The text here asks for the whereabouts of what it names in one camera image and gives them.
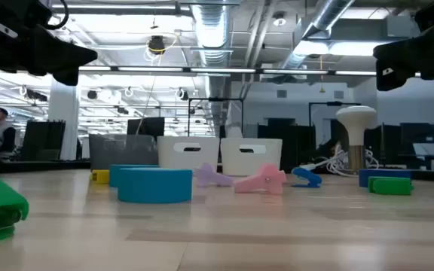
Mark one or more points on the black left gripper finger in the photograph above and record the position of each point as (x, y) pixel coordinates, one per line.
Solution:
(62, 52)
(68, 77)

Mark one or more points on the small yellow block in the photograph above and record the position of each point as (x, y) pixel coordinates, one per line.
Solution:
(100, 177)

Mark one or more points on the long light bar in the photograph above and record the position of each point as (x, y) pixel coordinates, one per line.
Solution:
(220, 70)

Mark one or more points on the silver ribbed ventilation duct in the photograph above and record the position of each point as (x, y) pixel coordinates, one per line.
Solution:
(211, 26)

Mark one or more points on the dark blue tape roll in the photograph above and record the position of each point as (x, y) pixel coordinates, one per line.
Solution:
(382, 174)

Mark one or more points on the green rectangular block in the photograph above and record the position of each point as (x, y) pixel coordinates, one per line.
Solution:
(390, 186)

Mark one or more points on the grey translucent plastic bin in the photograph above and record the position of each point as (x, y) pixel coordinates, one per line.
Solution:
(123, 152)

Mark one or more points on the black stand frame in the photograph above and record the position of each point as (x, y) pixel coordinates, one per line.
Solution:
(215, 99)
(334, 103)

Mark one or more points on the pink staple remover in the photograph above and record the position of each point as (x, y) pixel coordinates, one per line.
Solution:
(262, 182)

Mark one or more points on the white mushroom lamp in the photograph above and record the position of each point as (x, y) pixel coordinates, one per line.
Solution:
(355, 116)

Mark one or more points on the purple staple remover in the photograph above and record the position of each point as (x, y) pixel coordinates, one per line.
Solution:
(207, 176)

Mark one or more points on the black partition panel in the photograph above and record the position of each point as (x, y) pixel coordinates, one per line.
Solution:
(43, 139)

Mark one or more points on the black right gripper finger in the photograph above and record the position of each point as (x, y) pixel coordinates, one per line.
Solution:
(394, 73)
(420, 45)

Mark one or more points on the black cabinet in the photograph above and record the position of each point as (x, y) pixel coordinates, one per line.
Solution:
(292, 147)

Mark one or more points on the silver slanted ventilation duct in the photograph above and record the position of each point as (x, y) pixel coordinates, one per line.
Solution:
(315, 26)

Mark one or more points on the small blue stapler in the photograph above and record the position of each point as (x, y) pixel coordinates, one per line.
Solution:
(307, 176)

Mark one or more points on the white plastic bin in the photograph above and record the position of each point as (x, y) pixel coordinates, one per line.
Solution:
(187, 160)
(247, 162)

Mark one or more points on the black monitor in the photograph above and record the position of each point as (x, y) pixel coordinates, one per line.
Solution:
(147, 128)

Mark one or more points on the white pillar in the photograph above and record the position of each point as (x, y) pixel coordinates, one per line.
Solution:
(64, 124)

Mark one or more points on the teal tape roll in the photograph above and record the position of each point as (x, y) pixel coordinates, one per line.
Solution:
(154, 186)
(126, 171)

